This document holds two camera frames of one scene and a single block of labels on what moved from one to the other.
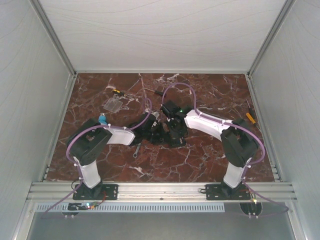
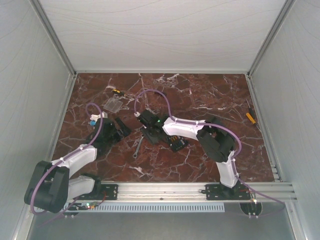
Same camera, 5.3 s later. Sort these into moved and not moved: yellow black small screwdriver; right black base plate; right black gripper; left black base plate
Moved: right black gripper
Not moved: yellow black small screwdriver; left black base plate; right black base plate
